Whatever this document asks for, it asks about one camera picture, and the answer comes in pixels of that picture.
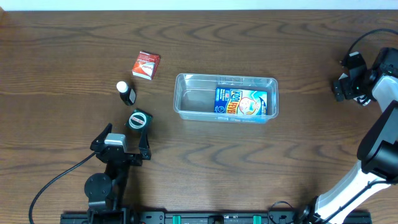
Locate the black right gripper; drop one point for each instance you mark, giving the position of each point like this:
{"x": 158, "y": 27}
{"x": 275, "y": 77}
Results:
{"x": 349, "y": 91}

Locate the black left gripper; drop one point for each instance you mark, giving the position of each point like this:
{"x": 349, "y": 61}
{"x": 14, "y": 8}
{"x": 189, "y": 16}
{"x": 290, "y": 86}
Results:
{"x": 136, "y": 159}

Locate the blue Kool Fever box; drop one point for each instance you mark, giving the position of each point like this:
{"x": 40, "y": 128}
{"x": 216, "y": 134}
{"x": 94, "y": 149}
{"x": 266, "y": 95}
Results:
{"x": 240, "y": 101}

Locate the white green medicine box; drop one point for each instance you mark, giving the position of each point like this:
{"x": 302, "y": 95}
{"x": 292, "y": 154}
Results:
{"x": 362, "y": 100}

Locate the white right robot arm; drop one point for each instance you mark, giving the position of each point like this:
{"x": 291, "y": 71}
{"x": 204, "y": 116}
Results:
{"x": 376, "y": 167}

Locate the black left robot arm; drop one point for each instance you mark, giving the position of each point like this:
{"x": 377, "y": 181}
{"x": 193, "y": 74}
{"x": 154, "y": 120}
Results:
{"x": 105, "y": 191}

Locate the clear plastic container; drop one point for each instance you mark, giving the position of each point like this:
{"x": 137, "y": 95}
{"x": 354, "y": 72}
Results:
{"x": 194, "y": 96}

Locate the green ointment box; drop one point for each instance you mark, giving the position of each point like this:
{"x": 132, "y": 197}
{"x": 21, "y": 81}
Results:
{"x": 139, "y": 120}

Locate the dark syrup bottle white cap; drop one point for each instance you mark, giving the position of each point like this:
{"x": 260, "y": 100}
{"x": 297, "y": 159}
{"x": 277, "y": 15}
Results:
{"x": 127, "y": 94}

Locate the red Panadol box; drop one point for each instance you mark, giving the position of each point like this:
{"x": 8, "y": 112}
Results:
{"x": 146, "y": 65}

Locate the black mounting rail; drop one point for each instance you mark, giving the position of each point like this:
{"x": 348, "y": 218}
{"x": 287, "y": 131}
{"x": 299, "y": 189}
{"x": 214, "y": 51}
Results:
{"x": 180, "y": 218}

